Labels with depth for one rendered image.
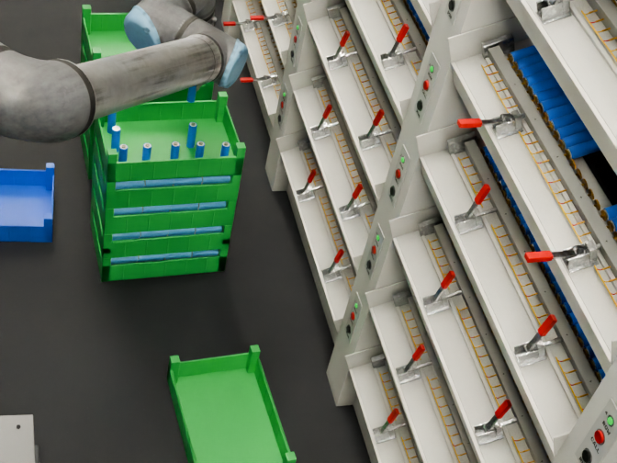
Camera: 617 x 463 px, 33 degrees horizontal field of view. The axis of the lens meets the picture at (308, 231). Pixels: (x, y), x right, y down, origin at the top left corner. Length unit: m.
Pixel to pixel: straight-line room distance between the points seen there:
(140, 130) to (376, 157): 0.60
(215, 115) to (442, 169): 0.81
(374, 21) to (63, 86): 0.81
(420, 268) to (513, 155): 0.42
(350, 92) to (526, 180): 0.81
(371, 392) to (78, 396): 0.62
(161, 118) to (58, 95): 0.98
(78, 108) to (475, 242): 0.65
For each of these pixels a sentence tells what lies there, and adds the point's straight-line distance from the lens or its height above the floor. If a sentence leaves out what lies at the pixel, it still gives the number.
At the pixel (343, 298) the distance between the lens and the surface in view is 2.32.
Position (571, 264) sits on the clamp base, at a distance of 1.37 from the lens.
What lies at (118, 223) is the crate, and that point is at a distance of 2.34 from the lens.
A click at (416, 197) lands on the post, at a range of 1.86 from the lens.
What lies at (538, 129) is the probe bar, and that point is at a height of 0.99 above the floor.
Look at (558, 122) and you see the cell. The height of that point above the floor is 1.00.
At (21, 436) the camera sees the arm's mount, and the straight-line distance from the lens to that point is 2.03.
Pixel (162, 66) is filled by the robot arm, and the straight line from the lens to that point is 1.70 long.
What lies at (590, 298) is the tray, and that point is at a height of 0.95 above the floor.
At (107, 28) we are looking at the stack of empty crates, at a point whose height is 0.33.
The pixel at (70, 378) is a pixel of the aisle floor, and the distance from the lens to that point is 2.30.
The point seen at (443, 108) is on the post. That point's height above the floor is 0.85.
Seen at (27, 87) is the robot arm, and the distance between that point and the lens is 1.44.
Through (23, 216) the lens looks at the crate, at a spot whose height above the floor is 0.00.
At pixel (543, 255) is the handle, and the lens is 1.35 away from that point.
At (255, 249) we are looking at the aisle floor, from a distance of 2.60.
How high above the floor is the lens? 1.85
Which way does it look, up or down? 44 degrees down
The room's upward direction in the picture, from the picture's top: 14 degrees clockwise
